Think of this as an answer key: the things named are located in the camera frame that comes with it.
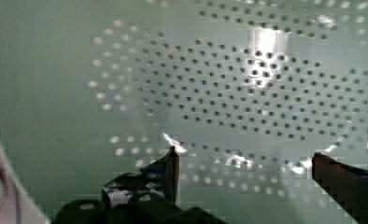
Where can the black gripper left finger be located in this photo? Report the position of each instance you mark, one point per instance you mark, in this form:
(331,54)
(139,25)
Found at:
(159,177)

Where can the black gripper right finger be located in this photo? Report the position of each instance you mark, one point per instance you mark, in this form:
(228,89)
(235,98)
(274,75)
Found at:
(347,185)

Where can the mint green plastic strainer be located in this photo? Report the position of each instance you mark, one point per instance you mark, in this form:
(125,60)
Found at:
(247,91)

